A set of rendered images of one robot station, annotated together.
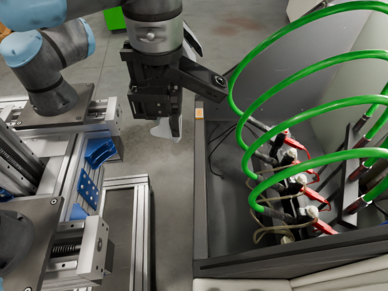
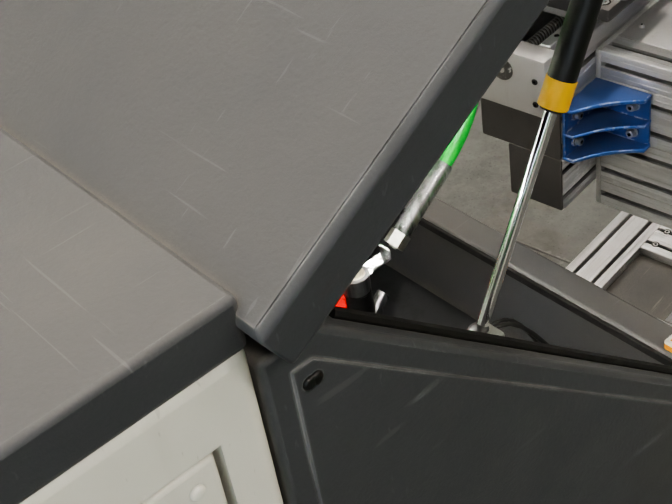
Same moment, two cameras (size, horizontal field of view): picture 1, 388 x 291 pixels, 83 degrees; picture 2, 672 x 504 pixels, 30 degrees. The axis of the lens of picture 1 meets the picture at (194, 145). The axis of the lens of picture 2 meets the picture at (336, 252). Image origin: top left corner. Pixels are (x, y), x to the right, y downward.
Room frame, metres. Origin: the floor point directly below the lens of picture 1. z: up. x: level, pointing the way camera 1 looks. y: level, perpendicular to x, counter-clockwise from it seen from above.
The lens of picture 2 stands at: (1.16, -0.80, 1.88)
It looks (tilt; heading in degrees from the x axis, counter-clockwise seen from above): 40 degrees down; 144
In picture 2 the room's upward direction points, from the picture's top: 10 degrees counter-clockwise
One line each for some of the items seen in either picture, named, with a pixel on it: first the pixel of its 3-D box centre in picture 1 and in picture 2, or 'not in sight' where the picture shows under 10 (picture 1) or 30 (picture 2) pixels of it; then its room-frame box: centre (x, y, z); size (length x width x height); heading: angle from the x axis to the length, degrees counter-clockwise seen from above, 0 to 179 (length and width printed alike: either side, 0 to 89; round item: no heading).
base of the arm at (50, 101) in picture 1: (49, 90); not in sight; (0.62, 0.50, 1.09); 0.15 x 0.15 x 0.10
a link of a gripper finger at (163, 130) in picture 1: (165, 131); not in sight; (0.29, 0.06, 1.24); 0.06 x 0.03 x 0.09; 89
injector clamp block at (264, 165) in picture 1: (274, 198); not in sight; (0.31, -0.26, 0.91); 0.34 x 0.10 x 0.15; 0
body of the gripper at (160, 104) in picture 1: (157, 80); not in sight; (0.31, 0.06, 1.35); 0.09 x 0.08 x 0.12; 89
